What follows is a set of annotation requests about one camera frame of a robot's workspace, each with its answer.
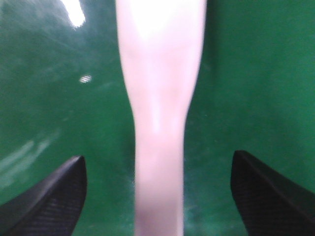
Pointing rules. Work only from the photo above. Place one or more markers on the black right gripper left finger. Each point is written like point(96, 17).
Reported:
point(52, 207)

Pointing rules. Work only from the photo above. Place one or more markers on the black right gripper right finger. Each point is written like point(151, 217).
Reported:
point(269, 203)

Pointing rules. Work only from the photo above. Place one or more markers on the pink hand broom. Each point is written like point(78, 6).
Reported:
point(160, 45)

